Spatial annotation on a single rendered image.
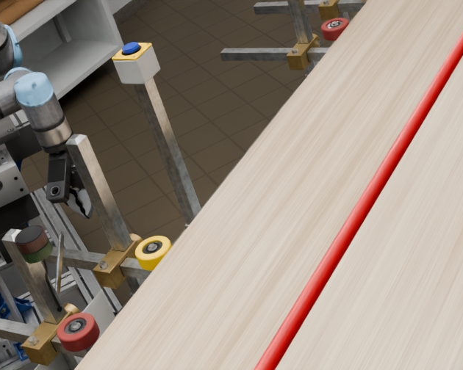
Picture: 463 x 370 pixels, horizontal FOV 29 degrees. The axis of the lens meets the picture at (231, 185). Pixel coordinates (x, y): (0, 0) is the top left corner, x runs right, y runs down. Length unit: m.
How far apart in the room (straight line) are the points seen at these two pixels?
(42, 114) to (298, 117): 0.65
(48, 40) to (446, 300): 3.93
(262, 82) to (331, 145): 2.36
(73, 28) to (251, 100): 1.37
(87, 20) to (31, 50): 0.35
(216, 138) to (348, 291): 2.48
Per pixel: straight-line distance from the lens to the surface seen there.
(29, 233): 1.81
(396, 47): 2.47
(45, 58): 5.25
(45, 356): 1.93
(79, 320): 1.87
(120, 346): 1.77
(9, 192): 2.35
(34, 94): 1.95
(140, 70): 2.06
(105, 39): 5.14
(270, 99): 4.29
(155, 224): 3.69
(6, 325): 2.04
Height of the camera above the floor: 2.02
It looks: 33 degrees down
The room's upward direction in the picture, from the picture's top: 19 degrees counter-clockwise
